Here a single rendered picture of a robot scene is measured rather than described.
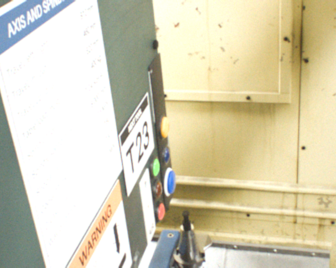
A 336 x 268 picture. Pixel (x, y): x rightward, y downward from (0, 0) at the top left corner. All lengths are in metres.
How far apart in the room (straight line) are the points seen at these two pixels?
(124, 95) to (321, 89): 0.91
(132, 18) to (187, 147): 0.99
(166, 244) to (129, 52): 0.66
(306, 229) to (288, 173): 0.20
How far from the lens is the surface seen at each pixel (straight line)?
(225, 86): 1.40
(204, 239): 1.17
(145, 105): 0.59
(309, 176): 1.51
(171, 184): 0.69
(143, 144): 0.59
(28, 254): 0.38
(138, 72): 0.57
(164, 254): 1.12
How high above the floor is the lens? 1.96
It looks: 28 degrees down
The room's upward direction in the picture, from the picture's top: 6 degrees counter-clockwise
